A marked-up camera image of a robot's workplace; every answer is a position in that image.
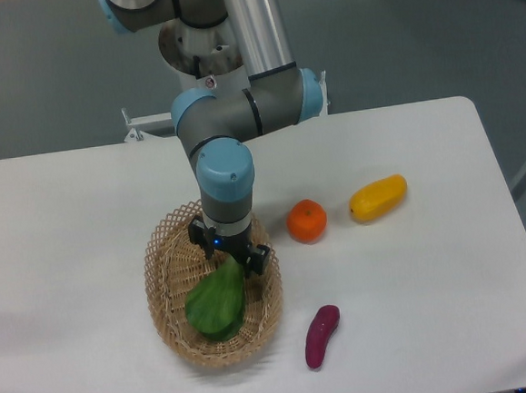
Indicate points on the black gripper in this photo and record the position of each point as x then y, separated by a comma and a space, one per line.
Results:
254, 257

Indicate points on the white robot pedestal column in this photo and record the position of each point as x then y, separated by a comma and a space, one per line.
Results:
220, 85

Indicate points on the purple sweet potato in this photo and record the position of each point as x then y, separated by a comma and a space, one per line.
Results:
325, 322

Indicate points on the woven wicker basket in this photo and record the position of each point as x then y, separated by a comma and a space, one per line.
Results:
173, 266

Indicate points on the yellow mango fruit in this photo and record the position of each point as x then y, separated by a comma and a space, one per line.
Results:
378, 198

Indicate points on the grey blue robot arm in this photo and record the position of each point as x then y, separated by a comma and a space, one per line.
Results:
201, 37

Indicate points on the green bok choy vegetable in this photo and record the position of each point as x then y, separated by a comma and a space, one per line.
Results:
215, 307

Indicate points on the orange tangerine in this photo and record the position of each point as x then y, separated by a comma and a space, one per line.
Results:
306, 221

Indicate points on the white metal base frame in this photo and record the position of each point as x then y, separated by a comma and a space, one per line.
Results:
161, 125

